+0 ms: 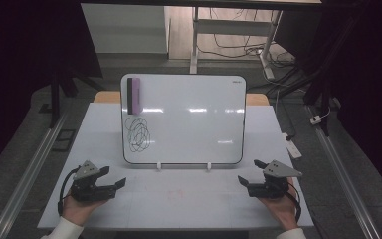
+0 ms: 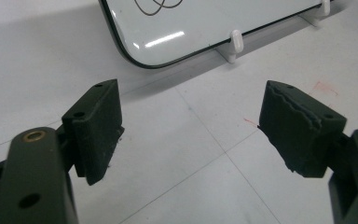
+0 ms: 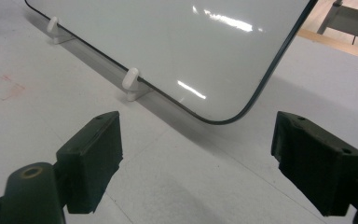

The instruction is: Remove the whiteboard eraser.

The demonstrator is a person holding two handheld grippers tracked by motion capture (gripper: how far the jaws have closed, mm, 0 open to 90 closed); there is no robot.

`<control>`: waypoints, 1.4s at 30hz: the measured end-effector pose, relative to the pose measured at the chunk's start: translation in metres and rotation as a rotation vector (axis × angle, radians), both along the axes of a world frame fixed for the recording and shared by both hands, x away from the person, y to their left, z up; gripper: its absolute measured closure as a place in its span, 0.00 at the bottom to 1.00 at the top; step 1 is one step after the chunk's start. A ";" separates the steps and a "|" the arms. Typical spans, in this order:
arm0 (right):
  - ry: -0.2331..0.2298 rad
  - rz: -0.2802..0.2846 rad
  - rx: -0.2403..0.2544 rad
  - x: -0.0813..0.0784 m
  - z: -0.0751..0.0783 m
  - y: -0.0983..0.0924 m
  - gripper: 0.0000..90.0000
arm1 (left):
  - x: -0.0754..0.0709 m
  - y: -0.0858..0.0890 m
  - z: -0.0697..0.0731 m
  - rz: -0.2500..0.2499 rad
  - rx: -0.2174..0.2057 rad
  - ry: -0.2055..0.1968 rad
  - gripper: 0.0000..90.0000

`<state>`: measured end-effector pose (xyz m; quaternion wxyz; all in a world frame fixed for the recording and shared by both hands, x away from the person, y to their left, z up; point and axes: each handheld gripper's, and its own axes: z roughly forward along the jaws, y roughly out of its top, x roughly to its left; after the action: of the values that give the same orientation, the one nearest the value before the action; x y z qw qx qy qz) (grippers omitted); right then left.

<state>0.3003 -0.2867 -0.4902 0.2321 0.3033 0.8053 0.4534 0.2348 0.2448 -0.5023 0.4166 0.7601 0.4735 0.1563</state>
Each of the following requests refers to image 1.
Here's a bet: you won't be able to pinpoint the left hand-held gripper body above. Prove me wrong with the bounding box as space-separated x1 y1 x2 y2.
70 160 118 202

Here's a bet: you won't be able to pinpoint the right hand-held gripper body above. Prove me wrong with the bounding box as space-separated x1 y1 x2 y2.
247 159 303 200

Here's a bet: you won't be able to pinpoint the white whiteboard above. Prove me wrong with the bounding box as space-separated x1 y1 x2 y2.
119 73 248 166

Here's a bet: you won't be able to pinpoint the purple whiteboard eraser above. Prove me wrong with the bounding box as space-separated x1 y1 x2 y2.
126 77 142 116

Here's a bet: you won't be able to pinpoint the person's left hand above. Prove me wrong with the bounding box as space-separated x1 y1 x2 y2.
61 194 108 227

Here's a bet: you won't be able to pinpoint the person's right hand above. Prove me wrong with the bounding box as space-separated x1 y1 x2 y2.
258 177 299 231

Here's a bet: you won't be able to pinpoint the white power strip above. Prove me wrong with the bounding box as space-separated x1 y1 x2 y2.
281 132 303 160

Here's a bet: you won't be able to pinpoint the black floor plate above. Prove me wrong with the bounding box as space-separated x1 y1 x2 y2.
51 128 78 153

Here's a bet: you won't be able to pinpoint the black metal stand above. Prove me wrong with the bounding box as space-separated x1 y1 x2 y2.
39 66 104 129

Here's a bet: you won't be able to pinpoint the black tripod stand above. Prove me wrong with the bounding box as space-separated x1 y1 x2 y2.
302 74 334 137

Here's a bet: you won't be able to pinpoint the black curtain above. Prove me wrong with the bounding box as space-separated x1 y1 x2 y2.
0 0 104 182
274 0 382 203

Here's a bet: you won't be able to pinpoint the white cabinet panel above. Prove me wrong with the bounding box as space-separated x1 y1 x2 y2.
80 3 171 55

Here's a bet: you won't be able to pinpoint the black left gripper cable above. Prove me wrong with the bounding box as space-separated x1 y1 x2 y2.
57 166 81 216

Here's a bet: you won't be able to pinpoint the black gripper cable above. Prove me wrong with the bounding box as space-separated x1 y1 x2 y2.
57 166 81 216
286 182 302 223

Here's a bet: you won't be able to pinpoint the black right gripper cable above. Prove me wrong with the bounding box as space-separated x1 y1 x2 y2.
286 182 302 223

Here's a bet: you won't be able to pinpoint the aluminium rail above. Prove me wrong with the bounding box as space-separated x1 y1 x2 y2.
0 112 70 239
305 105 382 239

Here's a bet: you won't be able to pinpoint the white plug with cable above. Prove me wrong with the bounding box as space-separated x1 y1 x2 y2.
309 107 332 126

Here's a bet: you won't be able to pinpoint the black floor cables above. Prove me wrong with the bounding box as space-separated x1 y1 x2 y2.
197 8 297 69

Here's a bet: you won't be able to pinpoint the white desk frame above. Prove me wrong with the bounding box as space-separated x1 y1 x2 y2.
189 6 284 81

